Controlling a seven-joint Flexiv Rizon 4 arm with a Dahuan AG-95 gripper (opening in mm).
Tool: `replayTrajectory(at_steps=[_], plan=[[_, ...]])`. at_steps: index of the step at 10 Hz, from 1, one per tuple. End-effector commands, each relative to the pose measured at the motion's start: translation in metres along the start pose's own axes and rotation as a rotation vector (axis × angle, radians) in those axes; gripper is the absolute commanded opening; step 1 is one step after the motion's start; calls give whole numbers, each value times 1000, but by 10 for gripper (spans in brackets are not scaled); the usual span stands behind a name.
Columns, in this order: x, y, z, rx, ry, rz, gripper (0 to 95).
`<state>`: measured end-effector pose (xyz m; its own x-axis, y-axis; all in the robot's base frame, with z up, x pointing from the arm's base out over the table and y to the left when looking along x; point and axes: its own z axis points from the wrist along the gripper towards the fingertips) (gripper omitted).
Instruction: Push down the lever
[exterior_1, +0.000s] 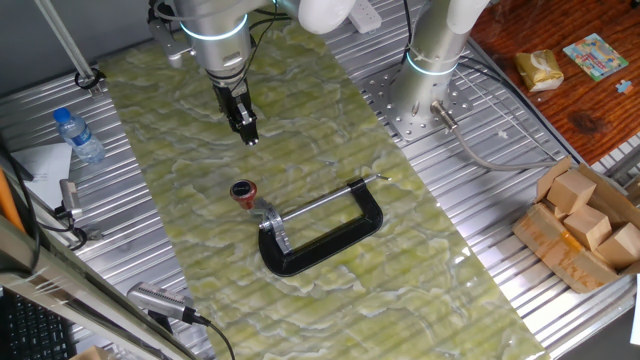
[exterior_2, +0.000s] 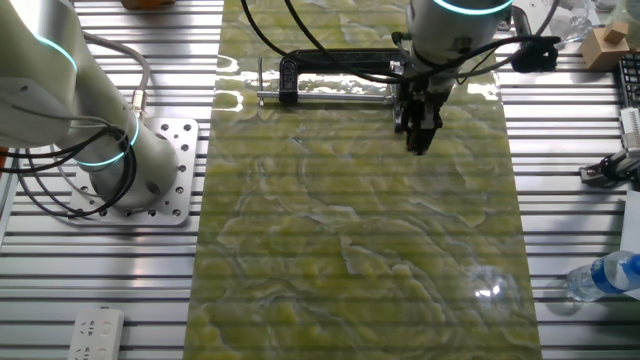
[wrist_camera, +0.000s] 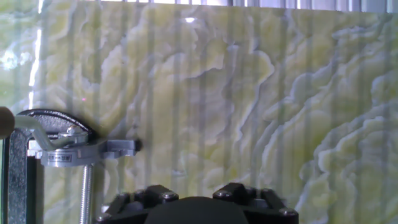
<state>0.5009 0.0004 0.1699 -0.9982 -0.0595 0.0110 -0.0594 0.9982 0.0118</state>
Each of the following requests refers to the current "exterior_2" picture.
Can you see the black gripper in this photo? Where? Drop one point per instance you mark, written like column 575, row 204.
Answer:
column 425, row 97

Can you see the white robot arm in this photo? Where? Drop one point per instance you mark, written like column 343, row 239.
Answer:
column 150, row 165

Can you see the green marble pattern mat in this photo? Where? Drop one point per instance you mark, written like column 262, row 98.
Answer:
column 350, row 225

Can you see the clear glass mug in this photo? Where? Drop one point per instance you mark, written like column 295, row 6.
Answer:
column 570, row 20

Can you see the large wooden block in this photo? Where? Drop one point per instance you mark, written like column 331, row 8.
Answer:
column 597, row 55

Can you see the black and silver clamp tool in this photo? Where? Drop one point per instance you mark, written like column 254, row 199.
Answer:
column 615, row 167

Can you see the white ribbed device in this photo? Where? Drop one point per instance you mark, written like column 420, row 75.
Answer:
column 631, row 125

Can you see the black keyboard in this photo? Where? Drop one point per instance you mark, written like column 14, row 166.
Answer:
column 631, row 80

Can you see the small wooden block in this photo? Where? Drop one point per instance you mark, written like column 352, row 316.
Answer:
column 616, row 31

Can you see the silver robot mounting plate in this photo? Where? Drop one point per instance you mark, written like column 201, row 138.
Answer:
column 185, row 150

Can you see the clear water bottle blue label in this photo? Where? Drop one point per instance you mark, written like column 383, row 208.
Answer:
column 600, row 277

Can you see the translucent container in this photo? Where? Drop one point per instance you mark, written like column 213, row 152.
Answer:
column 632, row 20

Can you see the orange-brown object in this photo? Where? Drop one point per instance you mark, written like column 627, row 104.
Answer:
column 147, row 3

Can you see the white power strip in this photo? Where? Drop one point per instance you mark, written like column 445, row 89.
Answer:
column 95, row 335

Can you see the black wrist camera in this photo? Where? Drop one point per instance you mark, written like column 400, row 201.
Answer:
column 537, row 55

